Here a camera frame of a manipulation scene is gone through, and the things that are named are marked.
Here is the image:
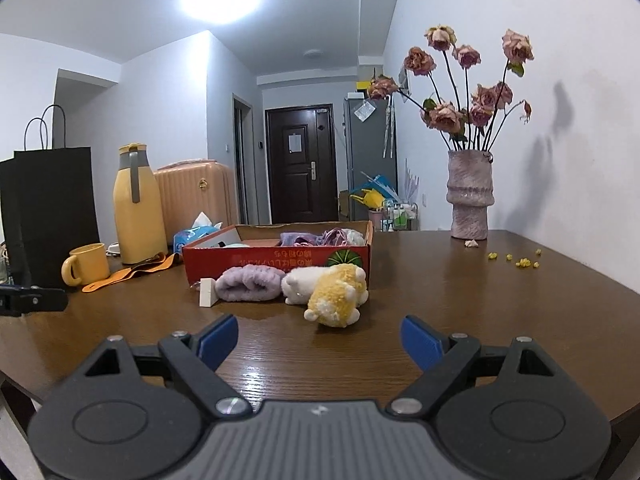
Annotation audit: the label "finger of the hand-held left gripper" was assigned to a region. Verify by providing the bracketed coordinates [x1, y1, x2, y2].
[0, 284, 70, 317]

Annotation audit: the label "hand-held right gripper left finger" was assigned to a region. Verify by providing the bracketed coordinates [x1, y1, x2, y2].
[82, 314, 253, 419]

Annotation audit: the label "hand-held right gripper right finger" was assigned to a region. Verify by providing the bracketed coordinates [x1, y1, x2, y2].
[387, 314, 557, 418]

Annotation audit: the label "red cardboard box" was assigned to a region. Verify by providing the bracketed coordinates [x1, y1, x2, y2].
[181, 220, 375, 291]

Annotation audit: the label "yellow plush toy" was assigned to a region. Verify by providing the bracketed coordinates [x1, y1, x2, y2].
[303, 262, 370, 330]

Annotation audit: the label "purple woven cloth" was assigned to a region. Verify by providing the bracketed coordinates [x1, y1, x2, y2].
[279, 231, 326, 248]

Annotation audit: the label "white wedge block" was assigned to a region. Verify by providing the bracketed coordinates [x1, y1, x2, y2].
[199, 277, 220, 308]

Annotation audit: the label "yellow mug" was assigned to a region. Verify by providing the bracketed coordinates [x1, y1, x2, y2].
[61, 242, 111, 287]

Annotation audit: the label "white plush toy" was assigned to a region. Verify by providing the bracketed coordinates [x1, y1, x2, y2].
[280, 266, 336, 306]

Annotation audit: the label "black paper bag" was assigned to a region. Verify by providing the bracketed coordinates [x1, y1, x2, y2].
[0, 104, 101, 291]

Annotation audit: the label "blue tissue packet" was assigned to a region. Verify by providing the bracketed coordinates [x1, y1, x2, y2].
[172, 211, 224, 254]

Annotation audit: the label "scattered yellow petal crumbs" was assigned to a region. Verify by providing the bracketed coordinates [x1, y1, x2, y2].
[487, 247, 544, 270]

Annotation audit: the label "yellow thermos jug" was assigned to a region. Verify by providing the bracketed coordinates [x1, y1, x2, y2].
[112, 143, 169, 266]

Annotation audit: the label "beige ribbed suitcase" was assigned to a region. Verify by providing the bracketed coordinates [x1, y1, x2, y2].
[152, 159, 239, 239]

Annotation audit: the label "yellow watering can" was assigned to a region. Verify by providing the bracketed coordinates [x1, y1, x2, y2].
[350, 187, 386, 210]

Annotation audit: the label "pink textured vase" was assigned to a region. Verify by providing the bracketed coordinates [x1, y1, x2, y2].
[446, 149, 496, 241]

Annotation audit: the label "blue folded item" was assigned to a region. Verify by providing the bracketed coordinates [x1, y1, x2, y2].
[360, 172, 396, 201]

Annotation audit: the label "dark entrance door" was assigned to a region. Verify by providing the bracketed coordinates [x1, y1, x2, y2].
[264, 104, 341, 225]

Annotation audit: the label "grey fridge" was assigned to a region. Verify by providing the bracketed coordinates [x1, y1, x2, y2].
[342, 96, 399, 222]

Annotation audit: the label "dried pink roses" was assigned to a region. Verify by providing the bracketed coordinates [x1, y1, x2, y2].
[367, 24, 535, 154]

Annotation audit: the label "orange cloth strap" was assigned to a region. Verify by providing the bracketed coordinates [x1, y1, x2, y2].
[81, 251, 185, 294]

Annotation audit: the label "wire rack with bottles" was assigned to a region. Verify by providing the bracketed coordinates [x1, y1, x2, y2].
[382, 199, 420, 233]

